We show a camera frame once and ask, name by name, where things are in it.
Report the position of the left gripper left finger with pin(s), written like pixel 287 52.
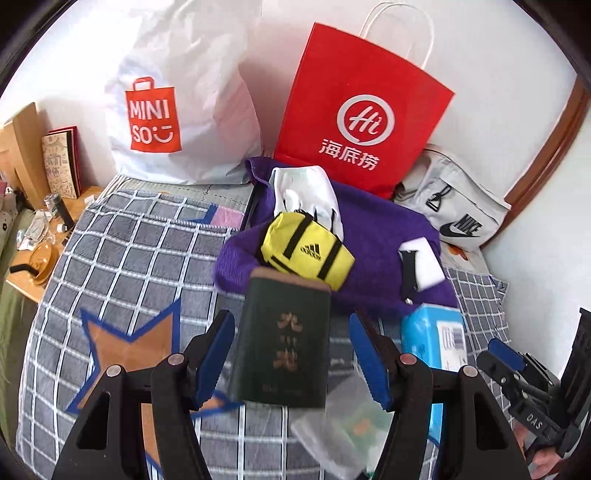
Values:
pixel 180 384

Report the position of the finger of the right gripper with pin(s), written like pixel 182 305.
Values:
pixel 514 387
pixel 512 355

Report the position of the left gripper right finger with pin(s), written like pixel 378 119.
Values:
pixel 401 384

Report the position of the clear mesh pouch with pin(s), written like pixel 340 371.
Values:
pixel 346 437

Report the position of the dark green tea box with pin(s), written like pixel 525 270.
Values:
pixel 281 353

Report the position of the white sponge block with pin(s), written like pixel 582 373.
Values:
pixel 421 267

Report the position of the yellow Adidas mini bag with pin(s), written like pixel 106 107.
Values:
pixel 295 243

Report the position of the white glove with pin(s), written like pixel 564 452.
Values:
pixel 308 190

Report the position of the person's right hand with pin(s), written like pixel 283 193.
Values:
pixel 545 461

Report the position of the blue tissue pack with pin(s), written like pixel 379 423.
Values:
pixel 436 335

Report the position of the grey checkered cloth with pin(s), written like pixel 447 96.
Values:
pixel 131 255

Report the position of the grey Nike waist bag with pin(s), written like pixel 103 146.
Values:
pixel 442 188

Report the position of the purple towel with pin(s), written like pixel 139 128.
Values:
pixel 374 230

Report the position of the framed picture book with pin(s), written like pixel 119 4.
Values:
pixel 60 157

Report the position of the red Haidilao paper bag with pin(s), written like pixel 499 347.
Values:
pixel 362 106

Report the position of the white Miniso plastic bag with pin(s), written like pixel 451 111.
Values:
pixel 179 110

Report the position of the brown wooden door frame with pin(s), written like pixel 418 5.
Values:
pixel 550 156

